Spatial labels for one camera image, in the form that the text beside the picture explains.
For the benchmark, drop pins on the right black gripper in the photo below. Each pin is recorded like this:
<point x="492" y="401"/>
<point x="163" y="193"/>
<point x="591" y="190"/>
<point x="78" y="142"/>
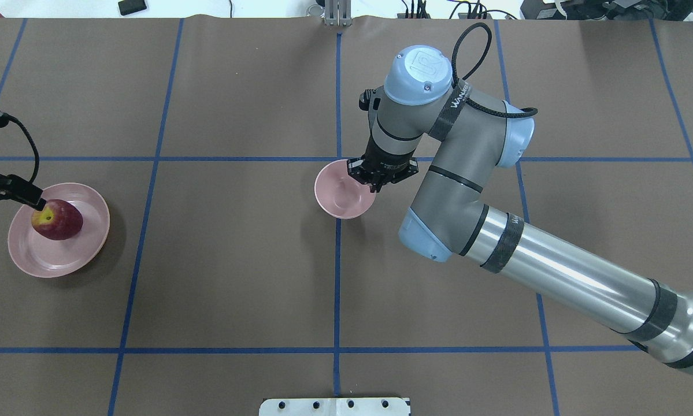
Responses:
<point x="388" y="156"/>

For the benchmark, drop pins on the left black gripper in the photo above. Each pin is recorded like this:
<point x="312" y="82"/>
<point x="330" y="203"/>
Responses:
<point x="4" y="189"/>

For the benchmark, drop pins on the pink bowl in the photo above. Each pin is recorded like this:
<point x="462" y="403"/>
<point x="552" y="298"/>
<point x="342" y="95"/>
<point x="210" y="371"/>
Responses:
<point x="339" y="195"/>

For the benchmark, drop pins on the red apple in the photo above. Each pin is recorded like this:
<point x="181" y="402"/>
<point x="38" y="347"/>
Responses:
<point x="59" y="220"/>

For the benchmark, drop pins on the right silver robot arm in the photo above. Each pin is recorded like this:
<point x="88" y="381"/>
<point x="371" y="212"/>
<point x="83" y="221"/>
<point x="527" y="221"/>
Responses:
<point x="477" y="133"/>

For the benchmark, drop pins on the pink plate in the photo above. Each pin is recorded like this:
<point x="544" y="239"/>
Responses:
<point x="41" y="257"/>

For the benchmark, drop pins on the small black square device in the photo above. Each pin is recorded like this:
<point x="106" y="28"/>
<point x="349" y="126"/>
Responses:
<point x="129" y="7"/>

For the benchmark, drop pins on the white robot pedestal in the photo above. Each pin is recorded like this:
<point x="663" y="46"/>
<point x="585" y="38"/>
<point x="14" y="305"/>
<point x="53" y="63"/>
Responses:
<point x="336" y="406"/>

